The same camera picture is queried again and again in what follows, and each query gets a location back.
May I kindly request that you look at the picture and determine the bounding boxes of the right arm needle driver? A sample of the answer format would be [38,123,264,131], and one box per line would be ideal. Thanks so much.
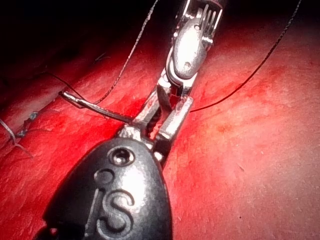
[159,0,229,87]

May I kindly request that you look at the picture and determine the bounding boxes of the right arm needle driver jaw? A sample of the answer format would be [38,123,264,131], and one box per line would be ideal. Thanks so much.
[179,85,192,104]
[156,84,174,115]

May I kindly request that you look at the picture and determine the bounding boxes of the left arm needle driver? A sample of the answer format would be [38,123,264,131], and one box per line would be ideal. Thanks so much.
[32,126,175,240]

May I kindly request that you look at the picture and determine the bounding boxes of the left arm needle driver jaw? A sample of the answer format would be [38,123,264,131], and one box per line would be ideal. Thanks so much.
[132,89,161,137]
[155,96,195,141]

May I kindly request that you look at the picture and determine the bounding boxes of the curved steel needle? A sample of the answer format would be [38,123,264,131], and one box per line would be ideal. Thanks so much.
[59,90,132,124]

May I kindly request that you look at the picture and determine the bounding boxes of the black thread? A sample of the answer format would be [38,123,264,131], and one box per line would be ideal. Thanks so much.
[37,0,303,113]

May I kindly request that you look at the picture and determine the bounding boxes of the tissue pad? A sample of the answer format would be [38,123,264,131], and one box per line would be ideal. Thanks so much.
[0,14,320,240]

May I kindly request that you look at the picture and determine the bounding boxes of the blue stitching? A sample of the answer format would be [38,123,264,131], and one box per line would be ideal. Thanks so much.
[0,110,40,160]

